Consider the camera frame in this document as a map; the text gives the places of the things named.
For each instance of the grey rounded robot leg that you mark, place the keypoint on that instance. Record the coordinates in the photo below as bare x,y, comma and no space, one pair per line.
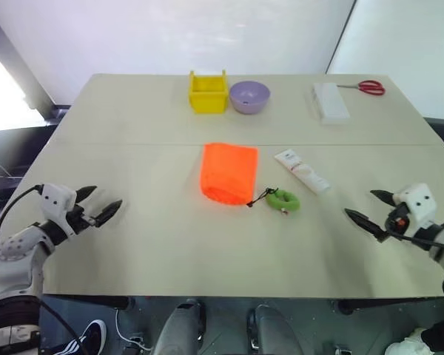
275,331
181,329

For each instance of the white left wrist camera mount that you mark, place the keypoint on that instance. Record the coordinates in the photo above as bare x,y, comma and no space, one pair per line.
56,199

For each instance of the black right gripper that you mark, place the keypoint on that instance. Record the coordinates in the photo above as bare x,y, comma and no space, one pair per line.
397,219

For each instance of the yellow plastic bin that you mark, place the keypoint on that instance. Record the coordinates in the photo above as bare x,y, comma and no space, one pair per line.
208,101

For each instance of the white shoe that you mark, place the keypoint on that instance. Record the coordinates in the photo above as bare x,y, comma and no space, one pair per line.
407,344

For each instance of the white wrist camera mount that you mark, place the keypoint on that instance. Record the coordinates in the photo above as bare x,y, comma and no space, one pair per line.
56,199
419,203

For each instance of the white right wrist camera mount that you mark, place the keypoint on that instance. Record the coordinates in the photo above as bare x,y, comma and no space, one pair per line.
419,203

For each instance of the black table frame bar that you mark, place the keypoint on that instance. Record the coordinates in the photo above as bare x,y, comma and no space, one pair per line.
388,305

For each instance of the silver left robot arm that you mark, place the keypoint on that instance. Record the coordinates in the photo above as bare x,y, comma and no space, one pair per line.
16,255

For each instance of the black striped sneaker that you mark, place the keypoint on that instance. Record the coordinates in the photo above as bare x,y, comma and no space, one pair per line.
83,338

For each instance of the dark thin frame post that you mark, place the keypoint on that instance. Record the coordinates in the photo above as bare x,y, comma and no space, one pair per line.
341,37

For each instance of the white cream tube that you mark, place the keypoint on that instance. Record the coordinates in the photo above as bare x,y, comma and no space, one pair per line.
303,172

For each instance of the purple bowl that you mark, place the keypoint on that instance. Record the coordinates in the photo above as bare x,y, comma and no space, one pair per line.
248,97

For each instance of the dark slanted frame post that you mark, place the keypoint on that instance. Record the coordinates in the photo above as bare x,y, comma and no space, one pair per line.
26,70

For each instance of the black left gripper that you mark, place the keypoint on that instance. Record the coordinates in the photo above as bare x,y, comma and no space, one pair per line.
78,219

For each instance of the white rectangular box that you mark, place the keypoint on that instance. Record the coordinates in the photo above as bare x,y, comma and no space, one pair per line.
329,103

